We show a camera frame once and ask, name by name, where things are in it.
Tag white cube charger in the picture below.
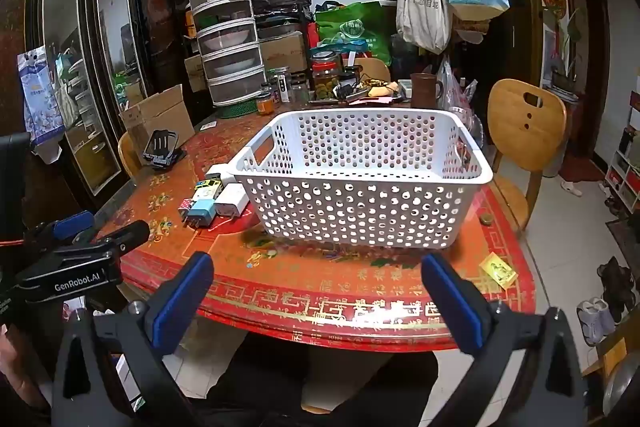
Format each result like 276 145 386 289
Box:
205 164 236 182

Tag yellow card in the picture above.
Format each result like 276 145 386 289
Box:
479 252 518 289

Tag white perforated plastic basket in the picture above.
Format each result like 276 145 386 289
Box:
227 109 496 253

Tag large white charger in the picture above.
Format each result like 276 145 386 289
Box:
214 184 248 220

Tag white sneakers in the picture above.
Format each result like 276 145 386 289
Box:
577 297 616 348

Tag glass pickle jar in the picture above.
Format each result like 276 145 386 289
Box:
310 52 343 98

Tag wooden chair with round holes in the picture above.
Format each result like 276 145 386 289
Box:
487 79 568 233

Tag small glass jar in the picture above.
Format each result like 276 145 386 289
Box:
290 74 311 102

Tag brown ceramic mug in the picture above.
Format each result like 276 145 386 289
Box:
410 73 445 108

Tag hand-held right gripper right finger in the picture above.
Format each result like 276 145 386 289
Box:
421 252 589 427

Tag blue and white plastic bag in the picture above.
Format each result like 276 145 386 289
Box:
17 49 66 148

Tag green plastic tray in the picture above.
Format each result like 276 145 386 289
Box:
215 99 258 118

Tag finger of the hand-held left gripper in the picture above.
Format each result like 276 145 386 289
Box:
47 221 151 260
25 210 96 248

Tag green shopping bag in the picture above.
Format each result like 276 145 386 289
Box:
315 2 393 68

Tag white charger with grey print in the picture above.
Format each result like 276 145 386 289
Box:
192 189 221 208

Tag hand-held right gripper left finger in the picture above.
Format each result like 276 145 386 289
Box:
50 251 216 427

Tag dark shoes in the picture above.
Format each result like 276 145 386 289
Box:
597 257 636 323

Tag dark mirrored wardrobe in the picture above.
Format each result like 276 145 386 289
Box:
25 0 196 198

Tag clear plastic bag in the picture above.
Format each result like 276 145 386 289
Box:
440 62 483 142

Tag black phone stand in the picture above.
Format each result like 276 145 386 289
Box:
142 129 188 170

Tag brown cardboard box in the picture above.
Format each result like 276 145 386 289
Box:
260 32 308 72

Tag light blue charger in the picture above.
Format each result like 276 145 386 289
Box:
187 201 216 230

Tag shoe rack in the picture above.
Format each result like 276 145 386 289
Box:
605 92 640 212

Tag open cardboard box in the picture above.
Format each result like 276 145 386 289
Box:
120 84 196 158

